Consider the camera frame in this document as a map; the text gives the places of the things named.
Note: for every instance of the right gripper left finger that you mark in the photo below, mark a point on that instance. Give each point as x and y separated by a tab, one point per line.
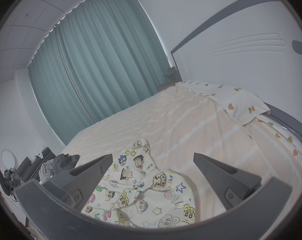
83	179

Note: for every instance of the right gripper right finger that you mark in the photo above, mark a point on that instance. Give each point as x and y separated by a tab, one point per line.
223	181

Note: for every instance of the white printed pyjama top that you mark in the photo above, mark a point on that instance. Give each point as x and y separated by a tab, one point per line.
141	189

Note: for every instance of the bed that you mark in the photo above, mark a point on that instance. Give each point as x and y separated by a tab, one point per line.
178	124

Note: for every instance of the black garment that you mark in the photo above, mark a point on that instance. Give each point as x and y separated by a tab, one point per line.
66	160

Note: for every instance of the grey garment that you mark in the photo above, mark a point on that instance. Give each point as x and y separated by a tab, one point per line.
47	171

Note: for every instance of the black sofa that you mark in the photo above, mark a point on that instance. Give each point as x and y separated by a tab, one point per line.
35	162

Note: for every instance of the heap of mixed items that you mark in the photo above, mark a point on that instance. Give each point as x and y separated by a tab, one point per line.
10	179

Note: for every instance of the white printed pillow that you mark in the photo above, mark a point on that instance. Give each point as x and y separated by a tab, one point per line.
231	104

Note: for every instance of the blue-green curtain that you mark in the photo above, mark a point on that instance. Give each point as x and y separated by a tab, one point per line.
56	89
111	49

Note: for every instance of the grey bedside table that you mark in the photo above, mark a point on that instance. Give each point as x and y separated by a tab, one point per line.
169	80

